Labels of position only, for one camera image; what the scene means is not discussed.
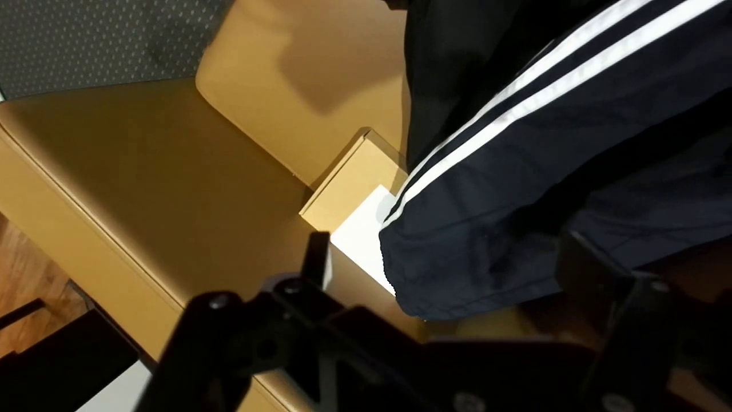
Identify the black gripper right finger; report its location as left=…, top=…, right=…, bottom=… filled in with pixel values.
left=553, top=227, right=674, bottom=412

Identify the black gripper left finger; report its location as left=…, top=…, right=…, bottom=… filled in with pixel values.
left=134, top=231, right=347, bottom=412

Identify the small wooden block box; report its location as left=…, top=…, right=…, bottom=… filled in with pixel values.
left=298, top=128, right=409, bottom=301

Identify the black base frame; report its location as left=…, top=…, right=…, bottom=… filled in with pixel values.
left=0, top=301, right=144, bottom=412

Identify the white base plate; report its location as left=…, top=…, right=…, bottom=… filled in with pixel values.
left=76, top=358, right=155, bottom=412

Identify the black cloth with white stripes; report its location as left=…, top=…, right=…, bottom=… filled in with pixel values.
left=378, top=0, right=732, bottom=323

